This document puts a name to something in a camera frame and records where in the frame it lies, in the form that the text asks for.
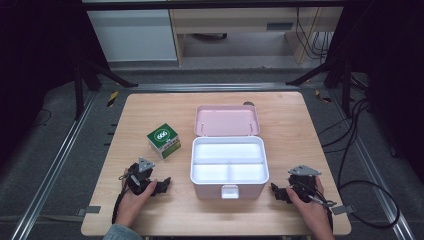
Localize pink storage box with lid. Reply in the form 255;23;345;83
189;105;271;201

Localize black floor cables bundle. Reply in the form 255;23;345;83
318;97;372;188

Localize white divided tray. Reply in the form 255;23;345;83
190;135;270;186

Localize light wooden desk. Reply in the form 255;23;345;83
168;6;345;66

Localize aluminium floor rail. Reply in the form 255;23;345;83
10;91;98;240
327;89;417;240

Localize green and white carton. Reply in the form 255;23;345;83
146;122;182;160

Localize thin black floor cable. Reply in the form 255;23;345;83
27;107;53;130

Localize yellow black tape strip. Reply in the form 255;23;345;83
314;88;333;104
106;90;120;108

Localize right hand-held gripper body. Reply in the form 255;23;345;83
287;164;322;203

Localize black metal stand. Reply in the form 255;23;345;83
73;59;140;121
285;55;355;118

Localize right hand-held gripper cable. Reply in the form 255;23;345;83
298;181;338;232

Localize black looped floor cable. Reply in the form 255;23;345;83
337;179;401;230

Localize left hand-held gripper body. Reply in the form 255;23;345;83
125;157;156;196

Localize aluminium cross rail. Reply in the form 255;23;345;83
127;82;302;94

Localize left hand-held gripper cable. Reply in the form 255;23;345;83
111;169;132;225

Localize black hanging desk cables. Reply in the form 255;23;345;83
295;6;335;62

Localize hand-held gripper cable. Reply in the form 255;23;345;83
298;181;338;232
111;169;132;225

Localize white cabinet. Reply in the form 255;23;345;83
86;8;178;63

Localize person's left hand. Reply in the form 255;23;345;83
114;179;159;230

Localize person's right hand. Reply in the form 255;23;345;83
286;176;335;232

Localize grey table clamp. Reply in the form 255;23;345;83
76;205;102;217
331;204;356;216

